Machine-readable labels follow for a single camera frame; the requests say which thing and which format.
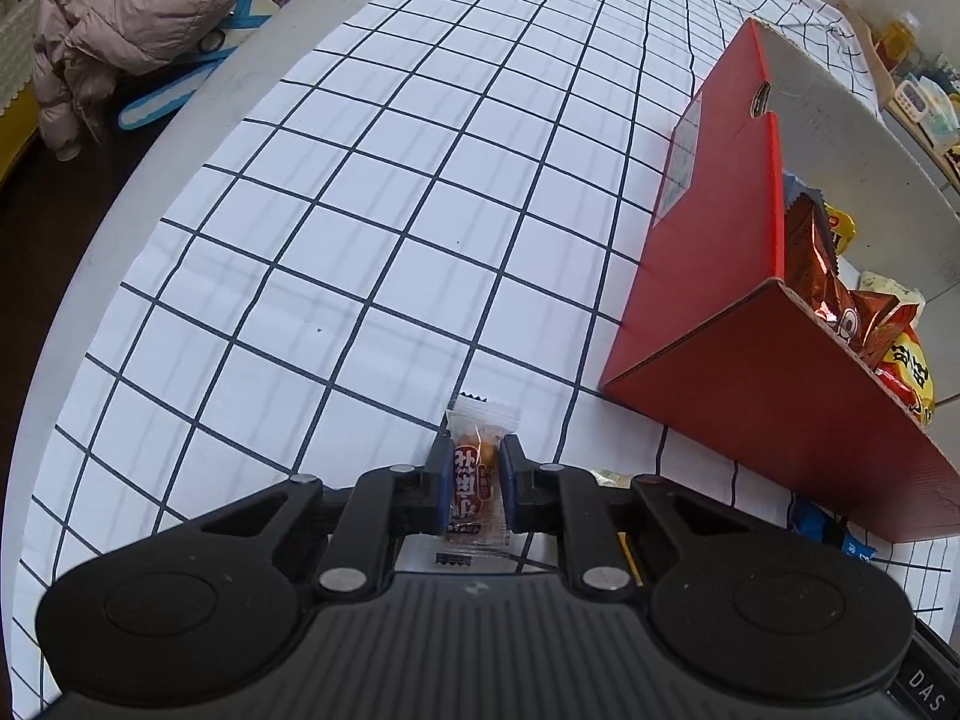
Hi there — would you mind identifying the small yellow snack packet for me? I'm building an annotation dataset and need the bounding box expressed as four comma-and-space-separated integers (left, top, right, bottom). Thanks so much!
589, 469, 646, 586

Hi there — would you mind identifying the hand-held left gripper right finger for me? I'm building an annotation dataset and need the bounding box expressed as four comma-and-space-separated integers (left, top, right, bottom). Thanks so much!
499, 433, 790, 593

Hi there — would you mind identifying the white checked tablecloth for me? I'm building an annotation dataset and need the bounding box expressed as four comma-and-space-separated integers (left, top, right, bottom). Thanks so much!
15, 0, 947, 715

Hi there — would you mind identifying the orange drink bottle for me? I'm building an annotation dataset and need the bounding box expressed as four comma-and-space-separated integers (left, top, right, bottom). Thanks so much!
874, 15, 920, 73

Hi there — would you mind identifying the wooden grey cabinet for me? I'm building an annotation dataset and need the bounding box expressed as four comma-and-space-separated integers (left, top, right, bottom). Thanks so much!
838, 0, 960, 192

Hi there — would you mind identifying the blue white bag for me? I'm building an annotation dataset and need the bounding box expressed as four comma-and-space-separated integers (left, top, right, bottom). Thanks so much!
116, 0, 282, 133

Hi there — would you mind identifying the pale green tissue box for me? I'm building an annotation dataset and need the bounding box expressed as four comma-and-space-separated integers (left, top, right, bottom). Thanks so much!
919, 79, 960, 145

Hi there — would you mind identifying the pink padded jacket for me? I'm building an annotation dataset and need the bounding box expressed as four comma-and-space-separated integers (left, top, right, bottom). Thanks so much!
31, 0, 305, 162

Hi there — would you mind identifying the small clear candy wrapper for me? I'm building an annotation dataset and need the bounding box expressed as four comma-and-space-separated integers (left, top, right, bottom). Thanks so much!
437, 391, 526, 571

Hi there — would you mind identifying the red yellow snack bag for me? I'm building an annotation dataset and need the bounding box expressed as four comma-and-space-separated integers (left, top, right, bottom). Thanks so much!
821, 202, 938, 430

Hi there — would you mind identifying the beige patterned seat cushion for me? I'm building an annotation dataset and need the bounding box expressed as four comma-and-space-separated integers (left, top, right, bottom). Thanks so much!
0, 0, 43, 182

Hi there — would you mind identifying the blue snack packet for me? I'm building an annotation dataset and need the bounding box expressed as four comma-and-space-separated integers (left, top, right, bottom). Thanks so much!
790, 499, 878, 568

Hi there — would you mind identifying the red cardboard box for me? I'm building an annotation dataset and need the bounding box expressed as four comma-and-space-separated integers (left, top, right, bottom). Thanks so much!
600, 19, 960, 545

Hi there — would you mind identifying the brown foil snack bag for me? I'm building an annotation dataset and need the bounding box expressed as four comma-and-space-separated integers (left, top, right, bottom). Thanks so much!
784, 191, 920, 368

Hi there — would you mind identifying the clear glass dome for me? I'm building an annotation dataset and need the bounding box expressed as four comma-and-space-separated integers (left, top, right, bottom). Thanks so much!
855, 0, 925, 38

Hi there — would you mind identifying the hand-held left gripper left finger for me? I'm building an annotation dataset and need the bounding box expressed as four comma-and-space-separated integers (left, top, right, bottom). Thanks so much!
184, 431, 458, 602

